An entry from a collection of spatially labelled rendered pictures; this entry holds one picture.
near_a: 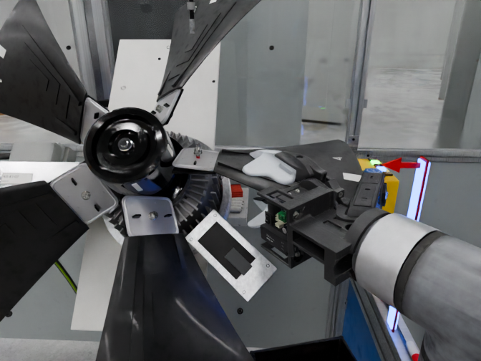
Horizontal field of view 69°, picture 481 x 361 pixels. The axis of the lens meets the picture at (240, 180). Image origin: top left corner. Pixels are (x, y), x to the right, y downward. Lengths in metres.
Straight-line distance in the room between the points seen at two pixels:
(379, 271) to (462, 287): 0.06
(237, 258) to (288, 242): 0.25
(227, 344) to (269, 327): 1.16
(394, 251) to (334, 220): 0.08
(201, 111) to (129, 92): 0.18
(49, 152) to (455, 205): 1.35
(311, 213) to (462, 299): 0.15
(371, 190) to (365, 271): 0.12
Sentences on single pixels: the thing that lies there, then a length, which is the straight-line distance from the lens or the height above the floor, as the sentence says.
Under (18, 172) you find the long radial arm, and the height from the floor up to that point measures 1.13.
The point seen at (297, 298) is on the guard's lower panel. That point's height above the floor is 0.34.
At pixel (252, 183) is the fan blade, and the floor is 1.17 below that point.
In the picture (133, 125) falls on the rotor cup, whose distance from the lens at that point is 0.54.
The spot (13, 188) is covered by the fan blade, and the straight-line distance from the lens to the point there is 0.60.
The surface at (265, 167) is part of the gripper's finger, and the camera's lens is 0.43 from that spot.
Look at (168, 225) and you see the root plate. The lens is 0.56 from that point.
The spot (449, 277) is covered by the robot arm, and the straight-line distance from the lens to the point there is 0.29.
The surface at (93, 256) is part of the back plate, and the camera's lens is 0.81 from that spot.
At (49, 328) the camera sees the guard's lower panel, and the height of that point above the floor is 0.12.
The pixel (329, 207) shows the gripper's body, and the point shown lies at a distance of 0.38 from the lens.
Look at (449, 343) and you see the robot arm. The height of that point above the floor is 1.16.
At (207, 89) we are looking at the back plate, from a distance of 0.88.
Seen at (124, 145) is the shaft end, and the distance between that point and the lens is 0.52.
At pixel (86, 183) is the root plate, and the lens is 0.59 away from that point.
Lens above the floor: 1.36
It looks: 21 degrees down
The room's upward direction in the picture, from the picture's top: straight up
